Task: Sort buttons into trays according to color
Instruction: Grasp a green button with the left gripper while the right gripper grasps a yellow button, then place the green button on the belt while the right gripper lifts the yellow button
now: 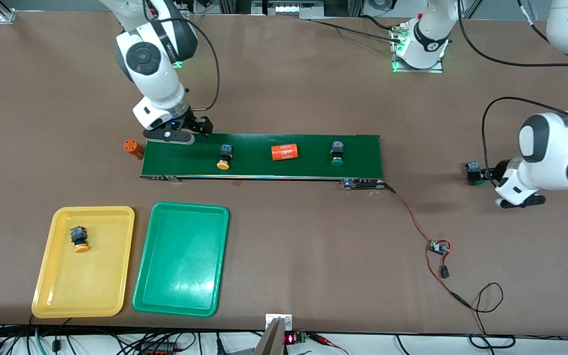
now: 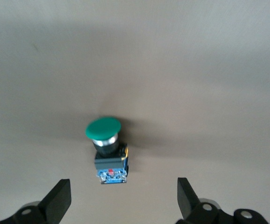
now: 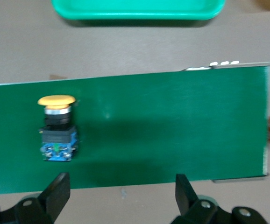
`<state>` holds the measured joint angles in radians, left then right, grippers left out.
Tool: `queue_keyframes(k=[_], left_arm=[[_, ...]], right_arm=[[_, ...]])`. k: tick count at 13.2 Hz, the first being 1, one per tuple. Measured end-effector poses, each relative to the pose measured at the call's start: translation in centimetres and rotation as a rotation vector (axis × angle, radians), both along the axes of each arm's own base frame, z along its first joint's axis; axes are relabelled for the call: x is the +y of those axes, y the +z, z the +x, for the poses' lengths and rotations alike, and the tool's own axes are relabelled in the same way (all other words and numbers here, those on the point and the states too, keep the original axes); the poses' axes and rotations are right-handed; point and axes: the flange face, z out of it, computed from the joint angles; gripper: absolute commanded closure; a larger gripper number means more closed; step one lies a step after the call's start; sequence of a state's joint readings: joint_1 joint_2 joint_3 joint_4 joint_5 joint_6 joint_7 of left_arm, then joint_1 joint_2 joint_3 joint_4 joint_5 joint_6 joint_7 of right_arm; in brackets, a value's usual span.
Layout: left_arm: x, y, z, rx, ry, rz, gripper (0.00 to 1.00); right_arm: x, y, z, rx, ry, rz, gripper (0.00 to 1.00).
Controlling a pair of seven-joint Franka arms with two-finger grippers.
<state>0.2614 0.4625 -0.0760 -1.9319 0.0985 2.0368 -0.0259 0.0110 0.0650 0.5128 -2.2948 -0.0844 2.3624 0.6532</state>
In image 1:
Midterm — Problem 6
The green mushroom push button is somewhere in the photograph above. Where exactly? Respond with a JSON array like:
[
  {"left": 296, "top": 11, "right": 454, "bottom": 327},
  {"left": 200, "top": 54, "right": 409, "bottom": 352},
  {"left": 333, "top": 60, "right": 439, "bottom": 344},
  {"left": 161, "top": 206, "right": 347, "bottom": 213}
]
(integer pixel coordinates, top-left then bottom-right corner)
[
  {"left": 464, "top": 161, "right": 487, "bottom": 186},
  {"left": 330, "top": 141, "right": 347, "bottom": 167}
]

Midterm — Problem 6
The yellow mushroom push button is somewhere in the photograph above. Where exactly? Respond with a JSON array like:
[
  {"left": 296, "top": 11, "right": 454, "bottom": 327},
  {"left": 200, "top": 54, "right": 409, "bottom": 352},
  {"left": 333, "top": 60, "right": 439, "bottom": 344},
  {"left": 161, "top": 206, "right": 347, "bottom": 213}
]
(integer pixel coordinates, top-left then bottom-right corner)
[
  {"left": 69, "top": 226, "right": 91, "bottom": 254},
  {"left": 216, "top": 144, "right": 234, "bottom": 171}
]

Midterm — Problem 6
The orange printed cylinder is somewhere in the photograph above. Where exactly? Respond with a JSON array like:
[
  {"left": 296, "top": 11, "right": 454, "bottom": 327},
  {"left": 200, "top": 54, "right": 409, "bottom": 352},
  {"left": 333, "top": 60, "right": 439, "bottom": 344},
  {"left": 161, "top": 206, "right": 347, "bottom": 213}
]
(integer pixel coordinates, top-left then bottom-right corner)
[
  {"left": 271, "top": 143, "right": 299, "bottom": 161},
  {"left": 123, "top": 139, "right": 145, "bottom": 160}
]

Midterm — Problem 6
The green conveyor belt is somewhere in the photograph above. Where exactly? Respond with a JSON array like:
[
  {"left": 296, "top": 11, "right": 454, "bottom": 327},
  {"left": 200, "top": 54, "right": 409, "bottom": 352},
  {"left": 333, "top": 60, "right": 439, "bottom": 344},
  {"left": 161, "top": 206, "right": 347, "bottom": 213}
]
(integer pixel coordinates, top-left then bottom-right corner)
[{"left": 140, "top": 132, "right": 386, "bottom": 191}]

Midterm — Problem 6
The green plastic tray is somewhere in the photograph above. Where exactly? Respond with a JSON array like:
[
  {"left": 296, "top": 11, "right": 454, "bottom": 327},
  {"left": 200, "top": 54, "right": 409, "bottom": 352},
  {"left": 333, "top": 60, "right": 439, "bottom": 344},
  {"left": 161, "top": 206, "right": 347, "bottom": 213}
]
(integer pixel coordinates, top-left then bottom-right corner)
[{"left": 132, "top": 201, "right": 230, "bottom": 318}]

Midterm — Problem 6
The yellow plastic tray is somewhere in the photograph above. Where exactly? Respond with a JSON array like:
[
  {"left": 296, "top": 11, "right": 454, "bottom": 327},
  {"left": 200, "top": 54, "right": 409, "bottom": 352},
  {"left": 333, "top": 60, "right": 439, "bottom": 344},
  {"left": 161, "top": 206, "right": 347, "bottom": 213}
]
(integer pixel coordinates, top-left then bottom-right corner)
[{"left": 32, "top": 206, "right": 136, "bottom": 319}]

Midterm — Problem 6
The grey metal bar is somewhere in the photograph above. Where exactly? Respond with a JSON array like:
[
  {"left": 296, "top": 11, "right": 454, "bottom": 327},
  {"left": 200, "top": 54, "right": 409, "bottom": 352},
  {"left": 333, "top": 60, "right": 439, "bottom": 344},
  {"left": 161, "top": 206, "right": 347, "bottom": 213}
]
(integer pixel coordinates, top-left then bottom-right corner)
[{"left": 253, "top": 318, "right": 287, "bottom": 355}]

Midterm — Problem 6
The orange connector block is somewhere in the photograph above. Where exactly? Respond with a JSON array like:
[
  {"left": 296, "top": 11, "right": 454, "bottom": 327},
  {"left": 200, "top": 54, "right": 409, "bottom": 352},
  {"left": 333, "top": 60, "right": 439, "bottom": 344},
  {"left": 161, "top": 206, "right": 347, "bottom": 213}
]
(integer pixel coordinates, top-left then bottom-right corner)
[{"left": 139, "top": 342, "right": 177, "bottom": 355}]

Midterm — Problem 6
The red clip lead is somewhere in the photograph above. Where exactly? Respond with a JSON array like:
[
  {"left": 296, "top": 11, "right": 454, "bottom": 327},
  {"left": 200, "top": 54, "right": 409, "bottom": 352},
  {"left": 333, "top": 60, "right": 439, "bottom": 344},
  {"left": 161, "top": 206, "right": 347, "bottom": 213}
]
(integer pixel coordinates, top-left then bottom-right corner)
[{"left": 309, "top": 333, "right": 350, "bottom": 355}]

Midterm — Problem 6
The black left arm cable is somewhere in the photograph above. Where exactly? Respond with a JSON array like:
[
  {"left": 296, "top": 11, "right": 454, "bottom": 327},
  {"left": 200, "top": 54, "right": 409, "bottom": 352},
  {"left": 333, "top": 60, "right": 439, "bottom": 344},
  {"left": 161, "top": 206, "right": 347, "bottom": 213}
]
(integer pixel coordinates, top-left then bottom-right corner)
[{"left": 457, "top": 0, "right": 568, "bottom": 173}]

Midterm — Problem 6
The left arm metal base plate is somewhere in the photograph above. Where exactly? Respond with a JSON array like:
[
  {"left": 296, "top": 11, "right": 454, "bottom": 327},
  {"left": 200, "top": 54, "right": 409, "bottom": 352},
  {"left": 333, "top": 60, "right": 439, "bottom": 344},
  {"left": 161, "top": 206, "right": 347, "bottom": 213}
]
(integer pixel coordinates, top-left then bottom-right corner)
[{"left": 391, "top": 25, "right": 445, "bottom": 73}]

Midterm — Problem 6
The red black power wire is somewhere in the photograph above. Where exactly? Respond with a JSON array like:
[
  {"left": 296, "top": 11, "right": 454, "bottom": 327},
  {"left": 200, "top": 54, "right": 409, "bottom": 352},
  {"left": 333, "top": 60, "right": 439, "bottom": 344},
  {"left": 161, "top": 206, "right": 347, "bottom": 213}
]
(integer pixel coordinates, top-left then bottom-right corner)
[{"left": 383, "top": 182, "right": 504, "bottom": 336}]

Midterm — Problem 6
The aluminium frame rack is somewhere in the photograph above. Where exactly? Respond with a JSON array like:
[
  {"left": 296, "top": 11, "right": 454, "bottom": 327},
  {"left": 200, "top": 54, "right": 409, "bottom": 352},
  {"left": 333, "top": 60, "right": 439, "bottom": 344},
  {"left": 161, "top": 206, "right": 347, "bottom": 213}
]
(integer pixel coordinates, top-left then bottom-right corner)
[{"left": 217, "top": 0, "right": 363, "bottom": 20}]

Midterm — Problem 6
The black table cable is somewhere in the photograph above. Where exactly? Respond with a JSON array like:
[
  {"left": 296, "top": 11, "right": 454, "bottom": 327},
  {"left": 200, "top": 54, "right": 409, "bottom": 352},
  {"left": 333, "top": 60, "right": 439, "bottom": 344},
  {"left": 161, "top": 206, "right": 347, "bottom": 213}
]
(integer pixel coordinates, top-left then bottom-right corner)
[{"left": 309, "top": 19, "right": 403, "bottom": 44}]

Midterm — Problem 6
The silver metal bracket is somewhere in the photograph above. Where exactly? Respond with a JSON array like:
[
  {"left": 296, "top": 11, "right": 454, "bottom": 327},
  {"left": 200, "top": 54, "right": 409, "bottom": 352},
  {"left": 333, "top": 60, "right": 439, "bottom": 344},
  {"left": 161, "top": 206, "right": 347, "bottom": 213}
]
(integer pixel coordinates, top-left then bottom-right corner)
[{"left": 265, "top": 314, "right": 293, "bottom": 330}]

